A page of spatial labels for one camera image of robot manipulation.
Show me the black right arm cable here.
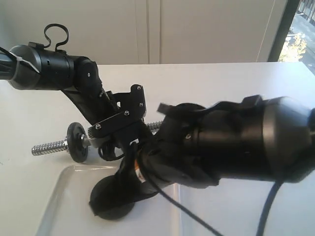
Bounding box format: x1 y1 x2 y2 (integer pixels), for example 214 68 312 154
132 142 286 236

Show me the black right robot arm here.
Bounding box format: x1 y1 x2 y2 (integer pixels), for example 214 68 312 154
114 95 315 204

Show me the chrome threaded dumbbell bar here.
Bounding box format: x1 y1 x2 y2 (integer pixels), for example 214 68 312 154
31 120 164 156

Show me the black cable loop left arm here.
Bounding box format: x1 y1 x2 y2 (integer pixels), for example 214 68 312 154
43 23 69 52

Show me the white zip tie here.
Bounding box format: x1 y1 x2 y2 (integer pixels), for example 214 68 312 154
0 47 40 81

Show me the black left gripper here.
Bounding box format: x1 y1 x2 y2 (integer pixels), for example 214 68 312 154
98 120 158 161

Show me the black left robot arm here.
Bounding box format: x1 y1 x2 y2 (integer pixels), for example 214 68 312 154
0 43 161 163

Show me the white rectangular tray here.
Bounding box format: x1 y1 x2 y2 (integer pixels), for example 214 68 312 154
36 165 183 236

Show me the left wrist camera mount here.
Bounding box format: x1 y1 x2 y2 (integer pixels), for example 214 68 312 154
88 84 146 139

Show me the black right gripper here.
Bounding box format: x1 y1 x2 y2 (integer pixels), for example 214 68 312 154
115 145 197 204

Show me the dark window frame post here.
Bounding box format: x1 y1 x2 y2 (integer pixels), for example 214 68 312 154
267 0 300 62

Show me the black weight plate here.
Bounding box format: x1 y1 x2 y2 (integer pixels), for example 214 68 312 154
89 175 135 221
66 122 88 163

